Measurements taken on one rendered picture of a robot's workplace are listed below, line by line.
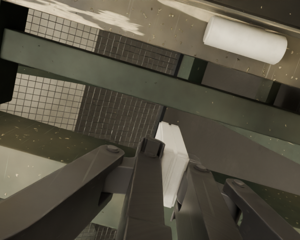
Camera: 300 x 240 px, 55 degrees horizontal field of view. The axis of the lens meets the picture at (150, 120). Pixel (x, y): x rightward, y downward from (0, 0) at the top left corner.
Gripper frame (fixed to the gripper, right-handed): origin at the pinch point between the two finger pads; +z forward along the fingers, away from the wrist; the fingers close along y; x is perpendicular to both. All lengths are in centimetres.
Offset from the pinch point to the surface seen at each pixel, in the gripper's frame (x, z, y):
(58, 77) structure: -11, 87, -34
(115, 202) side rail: -9.8, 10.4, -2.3
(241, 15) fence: 12.0, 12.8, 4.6
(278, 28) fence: 12.0, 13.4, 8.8
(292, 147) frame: -9, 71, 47
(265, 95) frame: 2, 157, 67
